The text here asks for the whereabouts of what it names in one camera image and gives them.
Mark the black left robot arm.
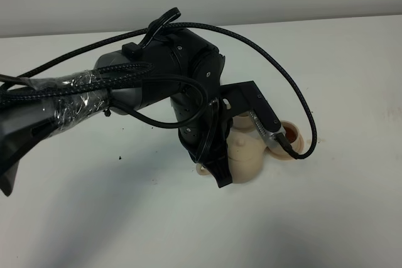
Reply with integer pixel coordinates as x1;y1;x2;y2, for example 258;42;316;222
1;25;232;195

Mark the beige ceramic teapot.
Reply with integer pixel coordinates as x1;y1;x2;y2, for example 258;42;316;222
195;125;274;184

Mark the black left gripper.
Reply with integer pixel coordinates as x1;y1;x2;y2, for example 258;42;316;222
170;92;233;188

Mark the beige saucer far right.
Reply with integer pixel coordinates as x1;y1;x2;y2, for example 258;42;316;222
268;135;304;161

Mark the black braided left cable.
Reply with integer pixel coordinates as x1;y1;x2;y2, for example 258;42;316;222
0;7;318;168

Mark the beige teacup near teapot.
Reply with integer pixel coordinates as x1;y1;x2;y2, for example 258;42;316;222
232;112;255;133

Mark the beige teacup far right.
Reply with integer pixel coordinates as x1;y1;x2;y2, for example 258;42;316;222
281;121;303;153

